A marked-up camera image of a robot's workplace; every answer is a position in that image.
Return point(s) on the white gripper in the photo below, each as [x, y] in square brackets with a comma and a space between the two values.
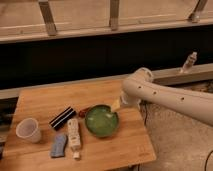
[125, 100]

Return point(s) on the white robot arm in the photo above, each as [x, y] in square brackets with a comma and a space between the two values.
[140, 86]

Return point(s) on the green ceramic bowl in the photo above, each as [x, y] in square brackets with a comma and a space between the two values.
[101, 122]

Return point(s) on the small red object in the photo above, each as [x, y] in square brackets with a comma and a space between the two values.
[83, 112]

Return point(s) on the black striped box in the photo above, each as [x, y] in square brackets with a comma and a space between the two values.
[62, 118]

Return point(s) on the wooden board table top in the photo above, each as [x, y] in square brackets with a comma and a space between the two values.
[130, 144]

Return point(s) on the white remote controller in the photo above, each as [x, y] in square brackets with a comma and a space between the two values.
[74, 138]

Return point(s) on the blue grey cloth sponge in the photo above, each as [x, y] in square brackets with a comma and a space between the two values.
[58, 146]

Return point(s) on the white bottle in background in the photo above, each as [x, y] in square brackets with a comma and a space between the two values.
[188, 64]

